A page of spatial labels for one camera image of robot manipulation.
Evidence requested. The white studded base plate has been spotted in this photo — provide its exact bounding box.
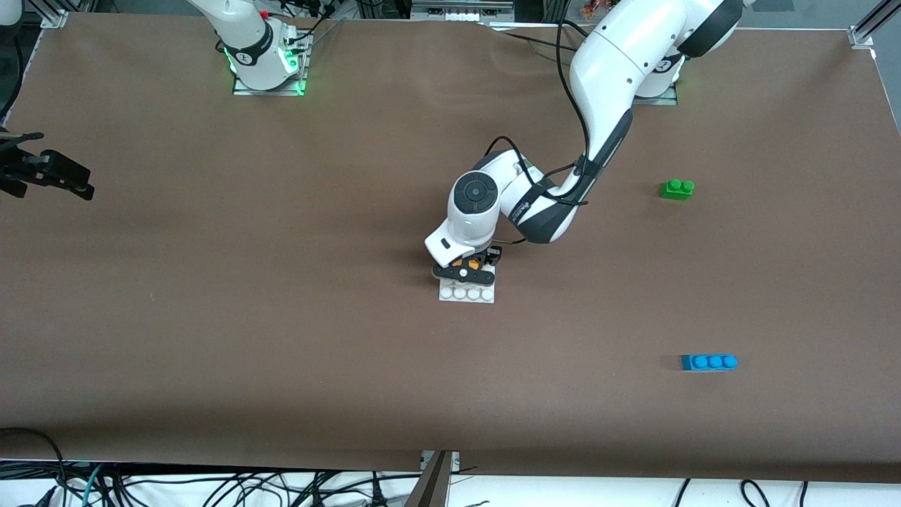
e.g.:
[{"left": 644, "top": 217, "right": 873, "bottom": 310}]
[{"left": 439, "top": 263, "right": 497, "bottom": 304}]

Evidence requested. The blue three-stud block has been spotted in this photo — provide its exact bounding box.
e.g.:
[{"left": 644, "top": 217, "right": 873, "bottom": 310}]
[{"left": 681, "top": 353, "right": 738, "bottom": 373}]

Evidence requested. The brown table cover sheet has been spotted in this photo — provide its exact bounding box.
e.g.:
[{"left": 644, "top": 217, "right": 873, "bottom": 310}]
[{"left": 0, "top": 13, "right": 901, "bottom": 484}]

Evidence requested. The grey power strip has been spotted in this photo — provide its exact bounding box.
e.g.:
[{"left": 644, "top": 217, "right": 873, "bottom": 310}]
[{"left": 410, "top": 0, "right": 516, "bottom": 23}]

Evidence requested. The aluminium frame profile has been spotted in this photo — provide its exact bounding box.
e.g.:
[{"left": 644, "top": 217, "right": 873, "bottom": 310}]
[
  {"left": 37, "top": 0, "right": 69, "bottom": 30},
  {"left": 848, "top": 0, "right": 901, "bottom": 50}
]

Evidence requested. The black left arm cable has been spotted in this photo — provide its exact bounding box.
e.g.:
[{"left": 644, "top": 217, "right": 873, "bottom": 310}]
[{"left": 484, "top": 20, "right": 592, "bottom": 246}]

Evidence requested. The metal table frame bracket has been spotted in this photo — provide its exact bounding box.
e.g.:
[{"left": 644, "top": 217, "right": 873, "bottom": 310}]
[{"left": 404, "top": 451, "right": 462, "bottom": 507}]

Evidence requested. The black cable across table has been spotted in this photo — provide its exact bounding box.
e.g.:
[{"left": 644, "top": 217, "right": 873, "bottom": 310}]
[{"left": 489, "top": 20, "right": 588, "bottom": 57}]

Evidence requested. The teal floor cable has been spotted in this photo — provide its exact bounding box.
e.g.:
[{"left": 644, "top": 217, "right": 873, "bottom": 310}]
[{"left": 79, "top": 463, "right": 104, "bottom": 507}]

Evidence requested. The tangled black cable bundle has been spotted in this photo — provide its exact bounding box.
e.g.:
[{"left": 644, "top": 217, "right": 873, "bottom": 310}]
[{"left": 0, "top": 427, "right": 423, "bottom": 507}]

